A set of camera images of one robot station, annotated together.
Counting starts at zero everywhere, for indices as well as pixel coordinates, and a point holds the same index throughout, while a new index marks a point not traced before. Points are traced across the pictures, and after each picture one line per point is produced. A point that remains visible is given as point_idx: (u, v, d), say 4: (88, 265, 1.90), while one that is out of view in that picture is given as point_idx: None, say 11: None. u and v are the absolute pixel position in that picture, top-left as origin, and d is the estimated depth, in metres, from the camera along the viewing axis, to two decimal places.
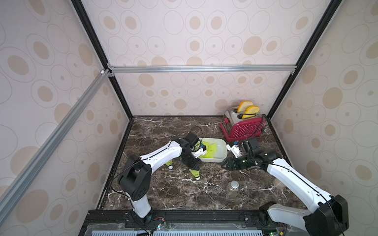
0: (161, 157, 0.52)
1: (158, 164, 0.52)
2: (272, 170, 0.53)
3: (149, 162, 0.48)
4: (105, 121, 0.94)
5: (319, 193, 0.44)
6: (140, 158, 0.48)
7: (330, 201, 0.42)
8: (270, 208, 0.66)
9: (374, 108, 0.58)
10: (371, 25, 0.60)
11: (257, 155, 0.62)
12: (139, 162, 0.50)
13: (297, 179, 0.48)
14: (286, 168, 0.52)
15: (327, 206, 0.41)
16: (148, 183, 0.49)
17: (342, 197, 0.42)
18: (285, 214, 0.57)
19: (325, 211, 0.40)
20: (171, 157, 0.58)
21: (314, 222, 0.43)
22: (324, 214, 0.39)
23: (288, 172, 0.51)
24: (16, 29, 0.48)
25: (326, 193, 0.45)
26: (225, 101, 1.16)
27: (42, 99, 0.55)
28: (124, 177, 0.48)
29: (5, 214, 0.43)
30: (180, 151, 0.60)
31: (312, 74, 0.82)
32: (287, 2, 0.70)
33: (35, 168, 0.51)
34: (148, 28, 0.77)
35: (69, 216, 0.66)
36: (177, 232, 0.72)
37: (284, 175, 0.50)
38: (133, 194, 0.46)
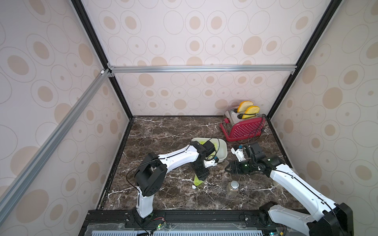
0: (177, 160, 0.53)
1: (173, 166, 0.54)
2: (275, 176, 0.53)
3: (166, 162, 0.50)
4: (105, 121, 0.94)
5: (323, 201, 0.43)
6: (158, 156, 0.51)
7: (334, 210, 0.41)
8: (270, 210, 0.65)
9: (374, 108, 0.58)
10: (371, 25, 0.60)
11: (260, 161, 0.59)
12: (156, 160, 0.51)
13: (299, 185, 0.48)
14: (290, 174, 0.51)
15: (331, 214, 0.40)
16: (162, 183, 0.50)
17: (347, 206, 0.41)
18: (287, 217, 0.57)
19: (330, 220, 0.39)
20: (186, 162, 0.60)
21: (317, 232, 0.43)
22: (328, 222, 0.39)
23: (291, 178, 0.50)
24: (16, 29, 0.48)
25: (331, 201, 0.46)
26: (226, 101, 1.16)
27: (42, 99, 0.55)
28: (140, 172, 0.51)
29: (5, 214, 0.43)
30: (196, 157, 0.61)
31: (312, 74, 0.82)
32: (287, 2, 0.70)
33: (35, 168, 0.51)
34: (148, 28, 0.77)
35: (69, 216, 0.66)
36: (177, 232, 0.72)
37: (288, 182, 0.50)
38: (145, 191, 0.47)
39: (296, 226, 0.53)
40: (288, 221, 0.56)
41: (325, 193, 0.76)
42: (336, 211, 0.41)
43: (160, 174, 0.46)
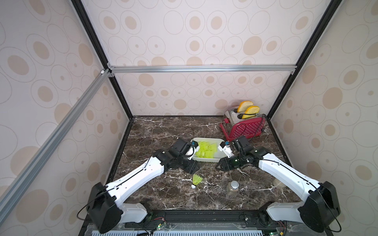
0: (132, 184, 0.45)
1: (131, 191, 0.45)
2: (264, 166, 0.55)
3: (115, 192, 0.42)
4: (105, 121, 0.94)
5: (308, 182, 0.45)
6: (106, 187, 0.42)
7: (320, 189, 0.43)
8: (268, 208, 0.66)
9: (374, 108, 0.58)
10: (371, 25, 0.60)
11: (247, 153, 0.64)
12: (103, 194, 0.46)
13: (285, 170, 0.50)
14: (276, 162, 0.54)
15: (317, 193, 0.43)
16: (119, 215, 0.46)
17: (330, 184, 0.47)
18: (283, 209, 0.58)
19: (316, 198, 0.41)
20: (151, 177, 0.50)
21: (307, 211, 0.44)
22: (315, 200, 0.40)
23: (278, 165, 0.52)
24: (16, 29, 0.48)
25: (315, 181, 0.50)
26: (226, 101, 1.16)
27: (42, 99, 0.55)
28: (90, 208, 0.42)
29: (5, 214, 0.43)
30: (161, 170, 0.51)
31: (312, 74, 0.82)
32: (287, 2, 0.70)
33: (35, 168, 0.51)
34: (148, 28, 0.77)
35: (69, 216, 0.66)
36: (177, 232, 0.72)
37: (275, 169, 0.52)
38: (101, 228, 0.40)
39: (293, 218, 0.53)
40: (285, 215, 0.57)
41: None
42: (322, 191, 0.46)
43: (107, 211, 0.38)
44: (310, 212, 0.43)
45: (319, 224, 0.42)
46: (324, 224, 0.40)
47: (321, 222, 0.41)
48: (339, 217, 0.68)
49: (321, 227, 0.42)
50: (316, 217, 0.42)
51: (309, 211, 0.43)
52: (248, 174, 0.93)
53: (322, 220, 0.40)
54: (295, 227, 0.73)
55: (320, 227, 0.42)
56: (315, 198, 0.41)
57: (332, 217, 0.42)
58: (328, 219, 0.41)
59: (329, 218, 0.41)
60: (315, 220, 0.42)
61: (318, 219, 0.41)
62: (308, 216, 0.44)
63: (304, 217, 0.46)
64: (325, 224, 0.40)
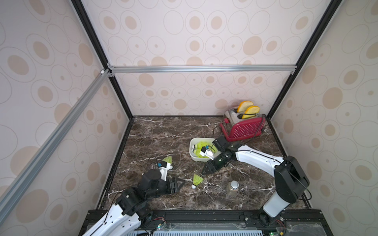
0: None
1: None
2: (238, 155, 0.61)
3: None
4: (105, 121, 0.94)
5: (274, 160, 0.52)
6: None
7: (285, 163, 0.50)
8: (265, 205, 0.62)
9: (374, 108, 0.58)
10: (371, 25, 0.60)
11: (227, 149, 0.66)
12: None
13: (255, 155, 0.58)
14: (247, 149, 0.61)
15: (283, 167, 0.49)
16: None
17: (293, 158, 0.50)
18: (272, 200, 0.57)
19: (283, 172, 0.46)
20: (116, 224, 0.49)
21: (279, 186, 0.48)
22: (282, 174, 0.46)
23: (249, 152, 0.60)
24: (16, 29, 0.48)
25: (280, 158, 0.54)
26: (226, 101, 1.16)
27: (42, 99, 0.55)
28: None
29: (6, 214, 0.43)
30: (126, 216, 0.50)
31: (312, 74, 0.82)
32: (287, 2, 0.70)
33: (35, 168, 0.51)
34: (148, 28, 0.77)
35: (69, 216, 0.66)
36: (177, 232, 0.72)
37: (247, 155, 0.59)
38: None
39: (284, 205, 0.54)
40: (277, 205, 0.58)
41: (324, 193, 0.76)
42: (287, 164, 0.50)
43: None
44: (281, 186, 0.47)
45: (291, 196, 0.46)
46: (294, 193, 0.45)
47: (292, 193, 0.45)
48: (340, 217, 0.68)
49: (293, 198, 0.46)
50: (287, 189, 0.46)
51: (280, 185, 0.47)
52: (248, 174, 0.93)
53: (291, 190, 0.45)
54: (295, 227, 0.73)
55: (293, 199, 0.46)
56: (279, 169, 0.47)
57: (301, 187, 0.47)
58: (298, 189, 0.47)
59: (298, 188, 0.47)
60: (286, 192, 0.47)
61: (288, 190, 0.46)
62: (281, 191, 0.48)
63: (278, 193, 0.50)
64: (296, 194, 0.46)
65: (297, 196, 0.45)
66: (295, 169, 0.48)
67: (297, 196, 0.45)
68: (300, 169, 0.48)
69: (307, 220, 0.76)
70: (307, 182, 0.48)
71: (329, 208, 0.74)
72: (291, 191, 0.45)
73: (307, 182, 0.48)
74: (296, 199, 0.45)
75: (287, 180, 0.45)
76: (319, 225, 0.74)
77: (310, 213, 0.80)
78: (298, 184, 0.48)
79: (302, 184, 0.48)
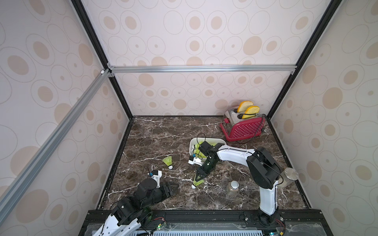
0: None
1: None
2: (219, 154, 0.67)
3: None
4: (105, 121, 0.94)
5: (247, 152, 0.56)
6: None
7: (257, 153, 0.55)
8: (260, 204, 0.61)
9: (373, 108, 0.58)
10: (371, 25, 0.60)
11: (209, 151, 0.78)
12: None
13: (232, 151, 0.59)
14: (225, 147, 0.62)
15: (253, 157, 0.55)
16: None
17: (262, 147, 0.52)
18: (261, 195, 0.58)
19: (253, 161, 0.52)
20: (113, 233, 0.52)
21: (255, 174, 0.52)
22: (252, 162, 0.52)
23: (227, 149, 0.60)
24: (16, 29, 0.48)
25: (251, 149, 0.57)
26: (225, 101, 1.16)
27: (42, 99, 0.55)
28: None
29: (6, 214, 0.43)
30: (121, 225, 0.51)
31: (312, 74, 0.82)
32: (287, 2, 0.70)
33: (35, 168, 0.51)
34: (148, 28, 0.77)
35: (69, 216, 0.66)
36: (177, 232, 0.72)
37: (225, 152, 0.66)
38: None
39: (269, 196, 0.57)
40: (267, 199, 0.60)
41: (324, 193, 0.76)
42: (258, 154, 0.56)
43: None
44: (255, 173, 0.52)
45: (266, 183, 0.50)
46: (267, 179, 0.51)
47: (265, 179, 0.50)
48: (339, 218, 0.69)
49: (268, 185, 0.50)
50: (260, 176, 0.51)
51: (254, 174, 0.52)
52: (248, 174, 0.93)
53: (263, 176, 0.51)
54: (295, 227, 0.73)
55: (268, 185, 0.50)
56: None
57: (275, 173, 0.53)
58: (271, 175, 0.52)
59: (271, 174, 0.52)
60: (261, 179, 0.51)
61: (261, 176, 0.50)
62: (256, 178, 0.53)
63: (256, 182, 0.54)
64: (270, 180, 0.51)
65: (272, 183, 0.51)
66: (267, 158, 0.54)
67: (272, 182, 0.51)
68: (271, 157, 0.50)
69: (307, 220, 0.76)
70: (279, 168, 0.54)
71: (329, 208, 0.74)
72: (264, 178, 0.50)
73: (280, 168, 0.54)
74: (271, 185, 0.50)
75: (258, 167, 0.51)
76: (319, 225, 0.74)
77: (310, 213, 0.80)
78: (270, 171, 0.53)
79: (275, 170, 0.53)
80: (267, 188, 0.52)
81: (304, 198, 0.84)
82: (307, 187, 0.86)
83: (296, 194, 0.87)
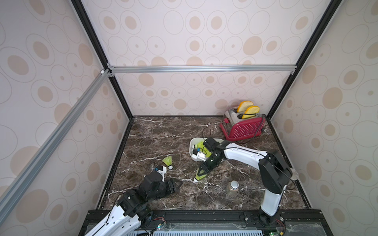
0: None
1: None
2: (226, 152, 0.64)
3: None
4: (105, 121, 0.94)
5: (258, 154, 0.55)
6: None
7: (268, 156, 0.52)
8: (262, 204, 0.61)
9: (373, 108, 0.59)
10: (371, 25, 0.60)
11: (215, 148, 0.74)
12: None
13: (240, 151, 0.61)
14: (233, 146, 0.66)
15: (265, 160, 0.51)
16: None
17: (275, 151, 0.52)
18: (265, 197, 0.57)
19: (265, 164, 0.49)
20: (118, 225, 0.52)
21: (265, 178, 0.51)
22: (264, 165, 0.49)
23: (236, 149, 0.63)
24: (16, 29, 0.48)
25: (264, 151, 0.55)
26: (225, 101, 1.16)
27: (42, 99, 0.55)
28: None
29: (6, 214, 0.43)
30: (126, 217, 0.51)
31: (312, 74, 0.82)
32: (287, 2, 0.70)
33: (35, 169, 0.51)
34: (147, 28, 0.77)
35: (69, 216, 0.66)
36: (177, 232, 0.72)
37: (234, 152, 0.62)
38: None
39: (275, 199, 0.56)
40: (270, 201, 0.59)
41: (324, 193, 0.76)
42: (270, 157, 0.52)
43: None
44: (266, 177, 0.50)
45: (277, 188, 0.48)
46: (279, 184, 0.48)
47: (275, 184, 0.48)
48: (339, 217, 0.68)
49: (279, 190, 0.48)
50: (271, 180, 0.49)
51: (264, 178, 0.51)
52: (248, 174, 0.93)
53: (274, 180, 0.48)
54: (295, 227, 0.73)
55: (279, 190, 0.48)
56: (262, 162, 0.51)
57: (287, 179, 0.50)
58: (282, 180, 0.49)
59: (282, 179, 0.50)
60: (271, 183, 0.49)
61: (272, 181, 0.48)
62: (267, 182, 0.51)
63: (265, 186, 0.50)
64: (282, 186, 0.48)
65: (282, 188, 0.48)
66: (278, 162, 0.53)
67: (283, 188, 0.48)
68: (283, 161, 0.51)
69: (307, 220, 0.76)
70: (291, 174, 0.51)
71: (329, 208, 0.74)
72: (275, 183, 0.48)
73: (291, 174, 0.51)
74: (281, 191, 0.48)
75: (270, 170, 0.48)
76: (319, 225, 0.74)
77: (310, 213, 0.80)
78: (282, 176, 0.50)
79: (286, 175, 0.51)
80: (276, 193, 0.50)
81: (304, 198, 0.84)
82: (307, 187, 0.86)
83: (296, 194, 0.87)
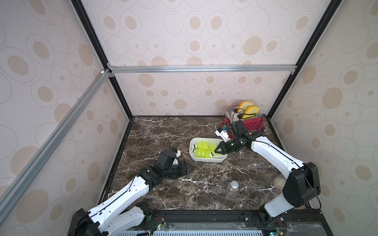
0: (115, 207, 0.44)
1: (114, 215, 0.45)
2: (254, 145, 0.58)
3: (98, 218, 0.41)
4: (105, 121, 0.94)
5: (293, 162, 0.49)
6: (89, 212, 0.42)
7: (302, 168, 0.46)
8: (266, 204, 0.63)
9: (373, 108, 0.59)
10: (371, 25, 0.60)
11: (242, 134, 0.67)
12: (87, 219, 0.45)
13: (273, 151, 0.54)
14: (267, 142, 0.57)
15: (299, 171, 0.46)
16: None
17: (313, 165, 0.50)
18: (274, 201, 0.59)
19: (298, 176, 0.44)
20: (136, 197, 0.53)
21: (290, 188, 0.46)
22: (296, 177, 0.44)
23: (268, 146, 0.56)
24: (16, 29, 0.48)
25: (299, 161, 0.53)
26: (225, 101, 1.16)
27: (42, 100, 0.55)
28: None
29: (6, 213, 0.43)
30: (145, 189, 0.53)
31: (312, 74, 0.82)
32: (287, 2, 0.70)
33: (35, 168, 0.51)
34: (147, 28, 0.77)
35: (69, 216, 0.66)
36: (178, 232, 0.72)
37: (264, 148, 0.56)
38: None
39: (286, 207, 0.54)
40: (280, 208, 0.58)
41: (324, 193, 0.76)
42: (304, 169, 0.47)
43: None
44: (291, 187, 0.46)
45: (298, 199, 0.45)
46: (302, 198, 0.44)
47: (299, 197, 0.44)
48: (339, 218, 0.69)
49: (299, 202, 0.45)
50: (296, 191, 0.45)
51: (290, 187, 0.46)
52: (248, 174, 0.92)
53: (300, 193, 0.43)
54: (295, 227, 0.73)
55: (299, 203, 0.45)
56: (296, 172, 0.45)
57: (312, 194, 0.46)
58: (307, 195, 0.44)
59: (308, 194, 0.44)
60: (294, 194, 0.46)
61: (297, 192, 0.45)
62: (289, 192, 0.47)
63: (285, 194, 0.49)
64: (303, 200, 0.44)
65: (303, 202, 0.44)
66: (312, 177, 0.47)
67: (304, 202, 0.44)
68: (318, 178, 0.45)
69: (307, 220, 0.76)
70: (318, 191, 0.46)
71: (329, 208, 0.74)
72: (299, 196, 0.44)
73: (318, 191, 0.46)
74: (301, 203, 0.44)
75: (300, 184, 0.43)
76: (319, 225, 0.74)
77: (310, 213, 0.80)
78: (308, 190, 0.46)
79: (313, 191, 0.46)
80: (294, 203, 0.47)
81: None
82: None
83: None
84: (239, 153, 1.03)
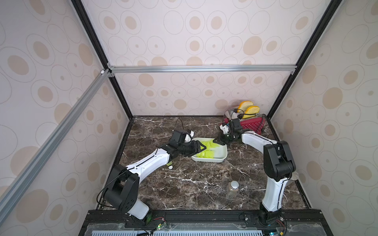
0: (148, 165, 0.51)
1: (146, 172, 0.51)
2: (243, 137, 0.71)
3: (136, 171, 0.47)
4: (105, 121, 0.94)
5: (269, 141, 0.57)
6: (126, 168, 0.47)
7: (277, 145, 0.57)
8: (264, 199, 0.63)
9: (374, 108, 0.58)
10: (371, 25, 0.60)
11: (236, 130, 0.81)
12: (125, 172, 0.47)
13: (254, 136, 0.67)
14: (251, 132, 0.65)
15: (271, 145, 0.57)
16: (137, 193, 0.47)
17: (285, 142, 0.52)
18: (267, 191, 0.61)
19: (269, 148, 0.55)
20: (159, 165, 0.57)
21: (266, 162, 0.56)
22: (267, 148, 0.55)
23: (251, 134, 0.70)
24: (16, 29, 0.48)
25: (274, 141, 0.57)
26: (226, 101, 1.16)
27: (42, 99, 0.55)
28: (109, 190, 0.45)
29: (5, 214, 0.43)
30: (168, 158, 0.60)
31: (312, 74, 0.82)
32: (287, 3, 0.70)
33: (35, 169, 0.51)
34: (148, 28, 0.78)
35: (69, 216, 0.66)
36: (177, 232, 0.72)
37: (249, 136, 0.69)
38: (120, 207, 0.43)
39: (274, 190, 0.59)
40: (270, 194, 0.62)
41: (324, 193, 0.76)
42: (278, 147, 0.57)
43: (132, 185, 0.43)
44: (267, 161, 0.55)
45: (272, 171, 0.54)
46: (275, 169, 0.53)
47: (273, 168, 0.53)
48: (340, 217, 0.68)
49: (274, 174, 0.53)
50: (269, 164, 0.54)
51: (266, 161, 0.56)
52: (247, 174, 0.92)
53: (272, 164, 0.53)
54: (295, 227, 0.73)
55: (274, 175, 0.53)
56: (267, 145, 0.58)
57: (287, 168, 0.54)
58: (282, 168, 0.53)
59: (282, 167, 0.54)
60: (269, 168, 0.55)
61: (270, 165, 0.54)
62: (267, 166, 0.56)
63: (265, 170, 0.58)
64: (278, 172, 0.53)
65: (278, 173, 0.53)
66: (285, 154, 0.54)
67: (279, 175, 0.53)
68: (290, 153, 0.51)
69: (306, 220, 0.76)
70: (294, 166, 0.54)
71: (328, 208, 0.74)
72: (272, 167, 0.53)
73: (294, 166, 0.54)
74: (276, 176, 0.52)
75: (272, 156, 0.54)
76: (319, 225, 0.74)
77: (310, 213, 0.81)
78: (283, 165, 0.54)
79: (288, 165, 0.54)
80: (271, 178, 0.55)
81: (304, 199, 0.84)
82: (307, 187, 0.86)
83: (296, 194, 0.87)
84: (239, 153, 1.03)
